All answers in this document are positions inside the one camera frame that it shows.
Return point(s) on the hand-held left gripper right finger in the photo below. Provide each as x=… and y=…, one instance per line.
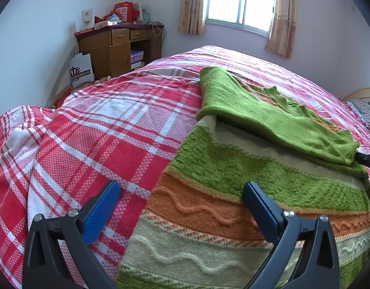
x=260, y=210

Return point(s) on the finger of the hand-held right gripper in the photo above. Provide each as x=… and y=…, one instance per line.
x=368, y=159

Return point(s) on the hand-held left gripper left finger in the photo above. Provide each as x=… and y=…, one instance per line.
x=100, y=213

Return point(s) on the green orange striped knit sweater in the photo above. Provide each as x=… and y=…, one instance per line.
x=233, y=168

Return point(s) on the striped pillow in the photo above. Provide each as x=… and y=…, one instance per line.
x=364, y=111

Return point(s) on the wooden headboard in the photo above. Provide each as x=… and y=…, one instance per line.
x=361, y=93

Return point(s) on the red white plaid bed sheet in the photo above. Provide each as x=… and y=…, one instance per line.
x=97, y=132

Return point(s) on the white printed cardboard box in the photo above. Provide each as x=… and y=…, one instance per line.
x=81, y=69

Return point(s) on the stack of boxes under desk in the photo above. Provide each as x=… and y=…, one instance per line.
x=136, y=58

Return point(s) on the wooden desk with drawers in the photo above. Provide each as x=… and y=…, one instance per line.
x=100, y=51

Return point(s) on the beige patterned curtain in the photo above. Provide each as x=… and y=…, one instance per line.
x=282, y=18
x=192, y=6

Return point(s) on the white flat box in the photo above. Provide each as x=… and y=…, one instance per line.
x=105, y=25

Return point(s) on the white upright card box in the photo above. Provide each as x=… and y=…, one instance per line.
x=87, y=19

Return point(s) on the red gift box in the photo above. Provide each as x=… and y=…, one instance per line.
x=126, y=10

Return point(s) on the window with grey frame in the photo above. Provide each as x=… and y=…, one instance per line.
x=227, y=0

